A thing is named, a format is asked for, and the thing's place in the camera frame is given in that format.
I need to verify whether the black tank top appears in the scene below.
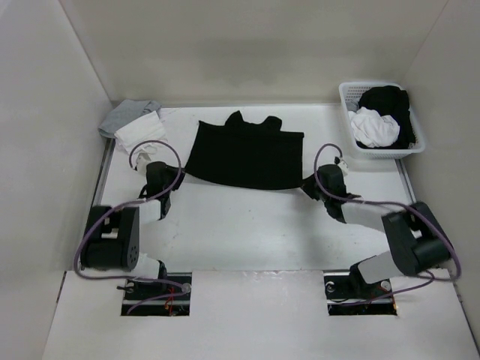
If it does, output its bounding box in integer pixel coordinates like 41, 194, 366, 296
184, 111, 305, 191

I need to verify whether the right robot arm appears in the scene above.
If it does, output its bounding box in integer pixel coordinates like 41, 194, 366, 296
301, 164, 453, 301

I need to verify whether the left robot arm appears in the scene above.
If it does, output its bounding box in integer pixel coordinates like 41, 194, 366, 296
74, 161, 185, 299

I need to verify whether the folded white tank top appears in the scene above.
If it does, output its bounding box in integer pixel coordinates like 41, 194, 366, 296
114, 112, 168, 155

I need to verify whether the crumpled white tank top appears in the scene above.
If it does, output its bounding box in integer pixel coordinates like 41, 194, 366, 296
347, 107, 401, 149

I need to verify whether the folded grey tank top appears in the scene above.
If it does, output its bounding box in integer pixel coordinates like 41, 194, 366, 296
98, 99, 162, 139

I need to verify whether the white plastic laundry basket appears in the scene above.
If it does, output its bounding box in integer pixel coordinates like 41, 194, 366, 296
338, 81, 426, 159

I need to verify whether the black garment in basket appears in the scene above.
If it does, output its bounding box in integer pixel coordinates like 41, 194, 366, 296
355, 86, 415, 149

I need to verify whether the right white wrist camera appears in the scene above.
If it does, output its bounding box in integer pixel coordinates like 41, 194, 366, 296
334, 157, 350, 176

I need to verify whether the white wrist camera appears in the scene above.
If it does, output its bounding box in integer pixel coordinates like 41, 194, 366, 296
334, 157, 350, 176
134, 152, 152, 175

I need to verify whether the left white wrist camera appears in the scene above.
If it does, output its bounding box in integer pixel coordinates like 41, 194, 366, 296
134, 152, 152, 175

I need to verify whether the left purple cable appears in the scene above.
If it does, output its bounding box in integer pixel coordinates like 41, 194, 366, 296
73, 140, 192, 314

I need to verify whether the purple cable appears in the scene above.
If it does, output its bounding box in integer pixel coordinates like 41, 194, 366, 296
313, 142, 463, 305
73, 140, 192, 314

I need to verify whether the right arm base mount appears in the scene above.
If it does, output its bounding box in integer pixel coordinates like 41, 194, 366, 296
323, 271, 397, 316

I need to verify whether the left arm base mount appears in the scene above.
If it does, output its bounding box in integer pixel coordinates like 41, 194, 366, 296
117, 273, 193, 317

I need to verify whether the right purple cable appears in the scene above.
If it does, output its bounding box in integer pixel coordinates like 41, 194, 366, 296
313, 142, 463, 305

